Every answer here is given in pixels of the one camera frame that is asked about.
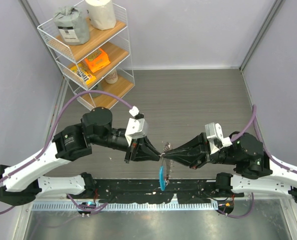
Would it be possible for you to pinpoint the white wire wooden shelf rack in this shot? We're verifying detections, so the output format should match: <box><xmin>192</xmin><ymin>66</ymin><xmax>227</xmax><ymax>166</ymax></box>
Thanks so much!
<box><xmin>37</xmin><ymin>0</ymin><xmax>135</xmax><ymax>110</ymax></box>

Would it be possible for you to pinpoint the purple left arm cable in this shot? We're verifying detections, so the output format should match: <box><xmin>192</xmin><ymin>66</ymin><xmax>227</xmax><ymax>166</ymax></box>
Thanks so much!
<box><xmin>0</xmin><ymin>90</ymin><xmax>137</xmax><ymax>216</ymax></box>

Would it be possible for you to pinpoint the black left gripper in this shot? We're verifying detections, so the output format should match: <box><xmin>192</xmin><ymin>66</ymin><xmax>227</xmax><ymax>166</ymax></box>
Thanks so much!
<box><xmin>90</xmin><ymin>128</ymin><xmax>162</xmax><ymax>164</ymax></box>

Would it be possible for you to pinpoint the orange snack box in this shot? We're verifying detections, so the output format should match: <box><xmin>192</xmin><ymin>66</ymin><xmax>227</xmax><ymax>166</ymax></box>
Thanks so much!
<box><xmin>83</xmin><ymin>48</ymin><xmax>111</xmax><ymax>73</ymax></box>

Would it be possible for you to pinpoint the yellow candy bag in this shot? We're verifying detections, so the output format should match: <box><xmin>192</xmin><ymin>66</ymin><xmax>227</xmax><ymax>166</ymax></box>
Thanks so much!
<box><xmin>70</xmin><ymin>63</ymin><xmax>97</xmax><ymax>85</ymax></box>

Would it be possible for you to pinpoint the metal key organizer blue handle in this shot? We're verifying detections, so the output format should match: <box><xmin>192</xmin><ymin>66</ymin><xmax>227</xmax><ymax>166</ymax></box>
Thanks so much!
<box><xmin>157</xmin><ymin>141</ymin><xmax>176</xmax><ymax>192</ymax></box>

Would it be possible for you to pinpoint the white patterned cup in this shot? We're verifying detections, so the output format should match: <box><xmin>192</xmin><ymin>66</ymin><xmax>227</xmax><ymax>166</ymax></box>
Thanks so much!
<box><xmin>105</xmin><ymin>69</ymin><xmax>118</xmax><ymax>84</ymax></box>

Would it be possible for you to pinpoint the grey green cup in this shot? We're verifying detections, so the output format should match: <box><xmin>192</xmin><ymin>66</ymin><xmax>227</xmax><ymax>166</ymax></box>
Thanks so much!
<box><xmin>92</xmin><ymin>83</ymin><xmax>103</xmax><ymax>91</ymax></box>

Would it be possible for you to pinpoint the white slotted cable duct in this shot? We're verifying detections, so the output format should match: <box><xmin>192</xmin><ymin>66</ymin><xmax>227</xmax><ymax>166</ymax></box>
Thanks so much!
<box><xmin>31</xmin><ymin>200</ymin><xmax>218</xmax><ymax>212</ymax></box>

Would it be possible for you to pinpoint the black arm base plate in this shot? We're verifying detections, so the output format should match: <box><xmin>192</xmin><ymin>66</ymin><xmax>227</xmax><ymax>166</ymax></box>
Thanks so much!
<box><xmin>66</xmin><ymin>177</ymin><xmax>245</xmax><ymax>205</ymax></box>

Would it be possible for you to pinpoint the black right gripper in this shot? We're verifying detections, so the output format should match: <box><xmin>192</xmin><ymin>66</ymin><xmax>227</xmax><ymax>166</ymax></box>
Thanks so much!
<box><xmin>161</xmin><ymin>131</ymin><xmax>239</xmax><ymax>169</ymax></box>

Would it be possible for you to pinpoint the white paper towel roll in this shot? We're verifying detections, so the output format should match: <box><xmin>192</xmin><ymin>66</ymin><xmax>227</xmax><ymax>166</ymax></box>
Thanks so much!
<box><xmin>85</xmin><ymin>0</ymin><xmax>117</xmax><ymax>31</ymax></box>

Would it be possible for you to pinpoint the grey wrapped paper roll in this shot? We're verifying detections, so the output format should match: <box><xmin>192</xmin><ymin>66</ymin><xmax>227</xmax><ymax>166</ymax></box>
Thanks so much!
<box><xmin>53</xmin><ymin>6</ymin><xmax>90</xmax><ymax>46</ymax></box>

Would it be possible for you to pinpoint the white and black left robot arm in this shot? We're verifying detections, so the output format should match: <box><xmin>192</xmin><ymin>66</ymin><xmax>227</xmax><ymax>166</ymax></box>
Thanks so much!
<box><xmin>0</xmin><ymin>107</ymin><xmax>161</xmax><ymax>206</ymax></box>

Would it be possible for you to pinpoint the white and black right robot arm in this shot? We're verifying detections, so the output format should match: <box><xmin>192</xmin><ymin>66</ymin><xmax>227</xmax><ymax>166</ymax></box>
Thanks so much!
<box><xmin>163</xmin><ymin>132</ymin><xmax>297</xmax><ymax>203</ymax></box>

